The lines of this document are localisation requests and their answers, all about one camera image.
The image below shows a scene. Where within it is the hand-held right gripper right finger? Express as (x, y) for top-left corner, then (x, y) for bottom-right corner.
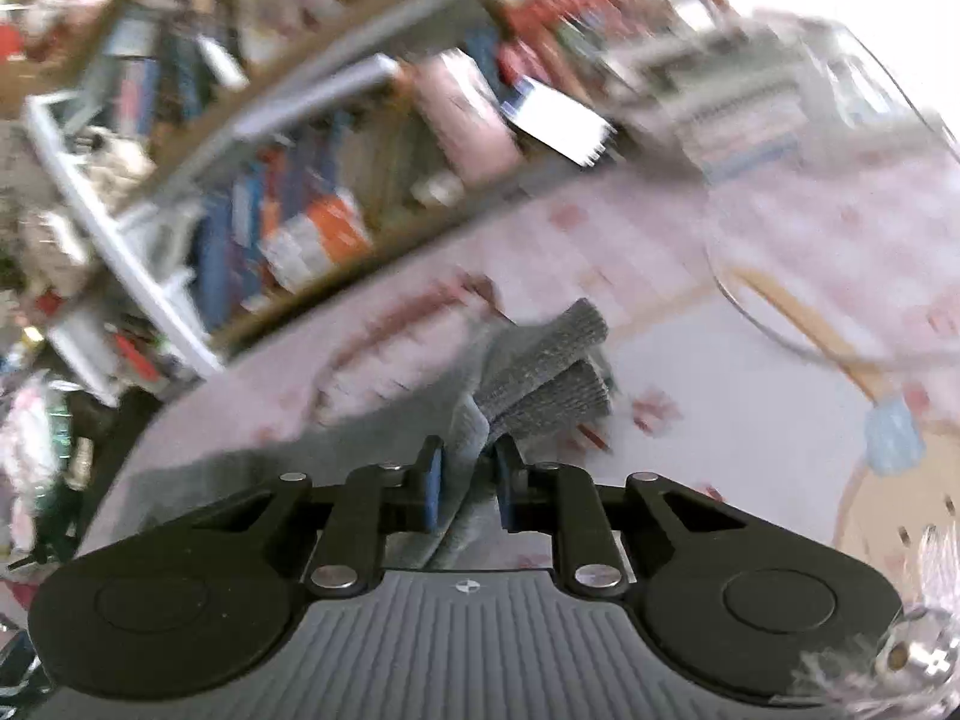
(493, 436), (751, 599)

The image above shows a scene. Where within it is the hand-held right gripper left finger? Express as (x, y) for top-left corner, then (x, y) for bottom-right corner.
(178, 435), (445, 599)

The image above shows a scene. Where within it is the grey hoodie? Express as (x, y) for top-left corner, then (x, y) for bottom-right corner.
(75, 298), (613, 575)

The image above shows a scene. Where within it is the pink checkered cartoon desk mat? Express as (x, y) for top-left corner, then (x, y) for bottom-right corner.
(75, 112), (960, 616)

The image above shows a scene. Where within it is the orange white carton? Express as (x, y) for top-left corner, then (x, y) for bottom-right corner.
(262, 191), (374, 292)

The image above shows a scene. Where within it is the white charger adapter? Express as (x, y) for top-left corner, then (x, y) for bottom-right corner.
(412, 169), (467, 208)

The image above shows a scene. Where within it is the row of blue leaning books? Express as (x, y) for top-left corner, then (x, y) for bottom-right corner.
(187, 112), (421, 331)

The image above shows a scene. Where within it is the pink cylindrical tumbler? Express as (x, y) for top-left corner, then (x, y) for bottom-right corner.
(416, 52), (523, 185)

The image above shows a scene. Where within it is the white bookshelf with wooden shelves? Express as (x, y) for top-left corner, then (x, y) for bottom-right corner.
(22, 0), (751, 383)

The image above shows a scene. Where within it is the black smartphone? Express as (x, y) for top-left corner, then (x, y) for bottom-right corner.
(499, 75), (620, 167)

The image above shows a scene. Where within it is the white lamp bar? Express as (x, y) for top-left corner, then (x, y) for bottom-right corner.
(229, 52), (403, 144)

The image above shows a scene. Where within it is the plastic bag with pink plush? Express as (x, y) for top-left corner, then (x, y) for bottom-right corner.
(0, 375), (77, 542)

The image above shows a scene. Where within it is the fluffy glitter charm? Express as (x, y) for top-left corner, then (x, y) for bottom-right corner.
(795, 525), (960, 720)

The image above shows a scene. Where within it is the stack of papers and notebooks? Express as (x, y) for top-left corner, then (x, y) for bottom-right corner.
(607, 15), (833, 185)

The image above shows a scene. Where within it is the row of red thick books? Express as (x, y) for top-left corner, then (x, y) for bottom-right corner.
(495, 0), (638, 91)

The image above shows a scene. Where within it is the thin grey cable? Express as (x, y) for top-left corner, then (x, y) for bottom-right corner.
(705, 15), (958, 380)

